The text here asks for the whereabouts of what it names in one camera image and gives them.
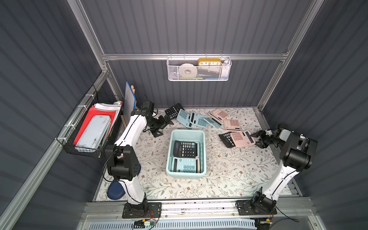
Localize mint green storage box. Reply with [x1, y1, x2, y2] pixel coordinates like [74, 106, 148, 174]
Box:
[166, 129, 207, 179]

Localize small pink calculator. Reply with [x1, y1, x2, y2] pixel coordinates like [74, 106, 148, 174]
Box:
[195, 158, 201, 173]

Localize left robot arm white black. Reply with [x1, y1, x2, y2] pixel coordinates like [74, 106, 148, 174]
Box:
[105, 109, 173, 206]

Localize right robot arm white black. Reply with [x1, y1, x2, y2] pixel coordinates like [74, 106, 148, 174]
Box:
[250, 128, 318, 212]

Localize black calculator under pink one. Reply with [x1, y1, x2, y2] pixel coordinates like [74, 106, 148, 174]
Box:
[218, 132, 235, 149]

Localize pink calculator back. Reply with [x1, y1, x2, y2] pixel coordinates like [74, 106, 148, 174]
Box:
[209, 108, 229, 122]

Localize blue framed whiteboard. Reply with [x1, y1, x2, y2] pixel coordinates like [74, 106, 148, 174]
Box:
[123, 81, 136, 125]

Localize floral table mat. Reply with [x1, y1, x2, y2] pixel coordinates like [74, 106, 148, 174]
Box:
[135, 121, 278, 200]

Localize wooden easel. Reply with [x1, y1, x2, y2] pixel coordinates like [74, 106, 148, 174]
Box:
[121, 81, 138, 131]

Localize white papers in basket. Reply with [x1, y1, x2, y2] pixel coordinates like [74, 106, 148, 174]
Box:
[92, 101, 123, 127]

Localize white tape roll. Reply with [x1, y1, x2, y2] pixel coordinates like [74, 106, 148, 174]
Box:
[178, 63, 197, 78]

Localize red folder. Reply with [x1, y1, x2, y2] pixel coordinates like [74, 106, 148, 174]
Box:
[73, 108, 115, 145]

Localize white pencil case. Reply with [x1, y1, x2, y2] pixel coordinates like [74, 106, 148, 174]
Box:
[75, 115, 111, 152]

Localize yellow clock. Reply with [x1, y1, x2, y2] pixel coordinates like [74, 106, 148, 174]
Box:
[198, 57, 222, 66]

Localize navy blue case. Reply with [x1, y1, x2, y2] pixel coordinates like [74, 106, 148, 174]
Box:
[107, 180, 126, 200]

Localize small circuit board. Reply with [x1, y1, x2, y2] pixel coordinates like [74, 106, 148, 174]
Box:
[132, 219, 156, 230]

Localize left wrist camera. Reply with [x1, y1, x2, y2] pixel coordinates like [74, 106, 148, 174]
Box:
[140, 101, 154, 116]

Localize white wire wall basket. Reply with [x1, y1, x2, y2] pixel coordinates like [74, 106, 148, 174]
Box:
[166, 55, 232, 81]

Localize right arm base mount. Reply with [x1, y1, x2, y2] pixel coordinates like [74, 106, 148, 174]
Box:
[235, 198, 277, 216]

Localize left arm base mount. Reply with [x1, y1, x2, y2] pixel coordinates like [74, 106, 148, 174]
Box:
[122, 202, 162, 219]

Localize black wire side basket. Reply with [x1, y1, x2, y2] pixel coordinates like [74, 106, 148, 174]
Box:
[56, 87, 122, 158]

